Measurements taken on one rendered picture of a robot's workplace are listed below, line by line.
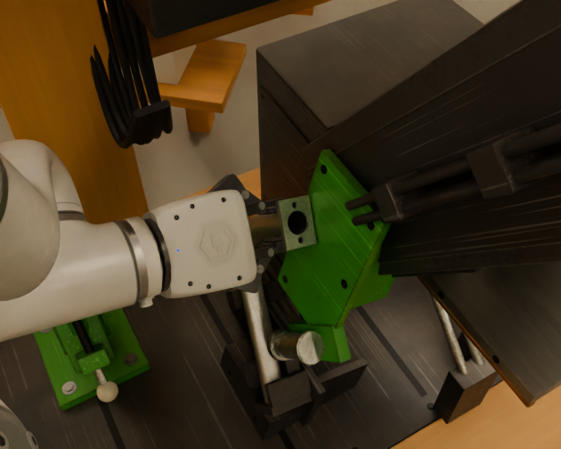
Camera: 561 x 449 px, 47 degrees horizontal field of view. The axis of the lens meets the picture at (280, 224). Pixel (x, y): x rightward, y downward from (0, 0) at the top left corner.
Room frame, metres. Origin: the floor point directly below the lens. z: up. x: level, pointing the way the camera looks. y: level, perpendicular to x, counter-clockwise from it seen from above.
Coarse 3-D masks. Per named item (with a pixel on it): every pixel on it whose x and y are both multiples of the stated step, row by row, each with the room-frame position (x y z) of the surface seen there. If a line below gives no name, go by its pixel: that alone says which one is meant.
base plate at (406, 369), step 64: (128, 320) 0.50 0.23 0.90; (192, 320) 0.50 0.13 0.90; (384, 320) 0.50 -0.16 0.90; (0, 384) 0.40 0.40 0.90; (128, 384) 0.40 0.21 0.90; (192, 384) 0.40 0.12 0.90; (384, 384) 0.40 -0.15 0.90; (64, 448) 0.31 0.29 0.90; (128, 448) 0.31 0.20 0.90; (192, 448) 0.31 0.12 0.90; (256, 448) 0.31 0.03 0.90; (320, 448) 0.31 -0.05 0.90; (384, 448) 0.31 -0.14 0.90
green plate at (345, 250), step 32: (320, 160) 0.48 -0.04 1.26; (320, 192) 0.47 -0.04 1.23; (352, 192) 0.43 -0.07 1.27; (320, 224) 0.45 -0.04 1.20; (352, 224) 0.42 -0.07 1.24; (384, 224) 0.39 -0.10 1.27; (288, 256) 0.46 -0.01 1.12; (320, 256) 0.43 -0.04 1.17; (352, 256) 0.40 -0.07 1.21; (288, 288) 0.44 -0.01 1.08; (320, 288) 0.41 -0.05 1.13; (352, 288) 0.38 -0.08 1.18; (384, 288) 0.41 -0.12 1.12; (320, 320) 0.39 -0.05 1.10
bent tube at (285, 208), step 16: (288, 208) 0.45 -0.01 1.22; (304, 208) 0.46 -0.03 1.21; (256, 224) 0.48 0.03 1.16; (272, 224) 0.46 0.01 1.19; (288, 224) 0.47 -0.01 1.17; (304, 224) 0.45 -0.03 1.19; (256, 240) 0.48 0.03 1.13; (288, 240) 0.43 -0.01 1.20; (304, 240) 0.43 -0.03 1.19; (256, 304) 0.44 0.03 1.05; (256, 320) 0.42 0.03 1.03; (256, 336) 0.41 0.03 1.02; (256, 352) 0.39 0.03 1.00; (272, 368) 0.38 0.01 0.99
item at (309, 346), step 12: (276, 336) 0.39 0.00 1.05; (288, 336) 0.38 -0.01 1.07; (300, 336) 0.37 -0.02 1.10; (312, 336) 0.37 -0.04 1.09; (276, 348) 0.38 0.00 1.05; (288, 348) 0.36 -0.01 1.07; (300, 348) 0.35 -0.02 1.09; (312, 348) 0.36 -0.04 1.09; (324, 348) 0.36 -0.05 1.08; (300, 360) 0.34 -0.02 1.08; (312, 360) 0.34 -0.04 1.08
